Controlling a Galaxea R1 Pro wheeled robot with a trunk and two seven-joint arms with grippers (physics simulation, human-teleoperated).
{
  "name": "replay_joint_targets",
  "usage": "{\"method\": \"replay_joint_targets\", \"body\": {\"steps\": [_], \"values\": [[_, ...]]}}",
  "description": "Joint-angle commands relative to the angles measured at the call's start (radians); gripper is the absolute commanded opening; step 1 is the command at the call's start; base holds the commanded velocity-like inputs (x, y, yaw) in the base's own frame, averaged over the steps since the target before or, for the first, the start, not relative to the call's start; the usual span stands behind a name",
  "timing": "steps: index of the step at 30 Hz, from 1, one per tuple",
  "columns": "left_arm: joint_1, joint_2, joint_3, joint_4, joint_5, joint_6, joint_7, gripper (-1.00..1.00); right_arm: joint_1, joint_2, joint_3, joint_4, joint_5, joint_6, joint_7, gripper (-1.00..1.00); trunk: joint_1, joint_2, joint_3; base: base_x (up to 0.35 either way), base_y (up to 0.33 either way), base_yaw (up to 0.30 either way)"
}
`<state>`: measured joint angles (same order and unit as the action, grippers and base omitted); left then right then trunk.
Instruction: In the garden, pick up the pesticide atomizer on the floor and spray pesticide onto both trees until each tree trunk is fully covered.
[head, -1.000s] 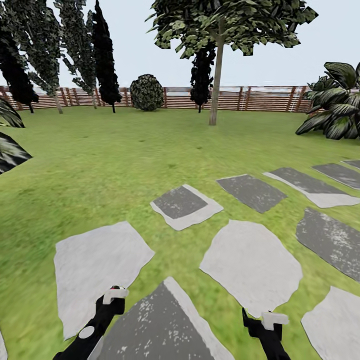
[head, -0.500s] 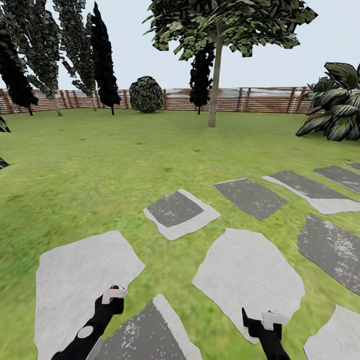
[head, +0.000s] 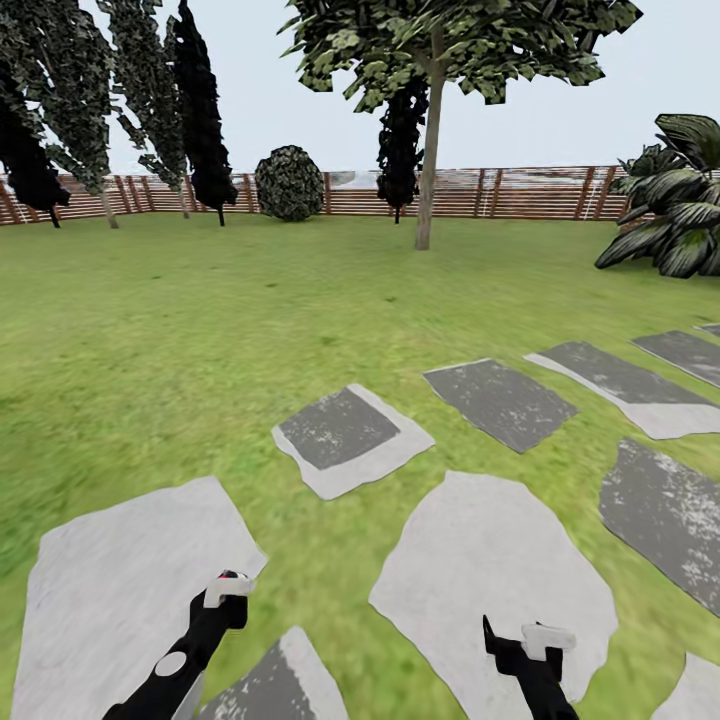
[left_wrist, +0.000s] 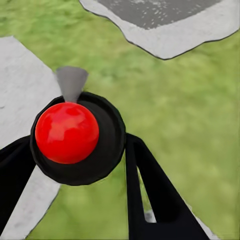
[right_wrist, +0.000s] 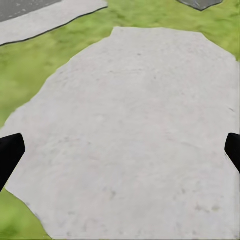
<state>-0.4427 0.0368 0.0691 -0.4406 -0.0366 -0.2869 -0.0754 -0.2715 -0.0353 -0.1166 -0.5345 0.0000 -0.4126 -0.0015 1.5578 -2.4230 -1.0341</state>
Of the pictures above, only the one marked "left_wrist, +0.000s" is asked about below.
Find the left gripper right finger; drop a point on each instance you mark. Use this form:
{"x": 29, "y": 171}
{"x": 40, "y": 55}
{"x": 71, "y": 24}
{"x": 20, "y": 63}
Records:
{"x": 174, "y": 221}

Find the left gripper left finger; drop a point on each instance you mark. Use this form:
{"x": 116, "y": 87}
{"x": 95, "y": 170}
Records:
{"x": 16, "y": 166}

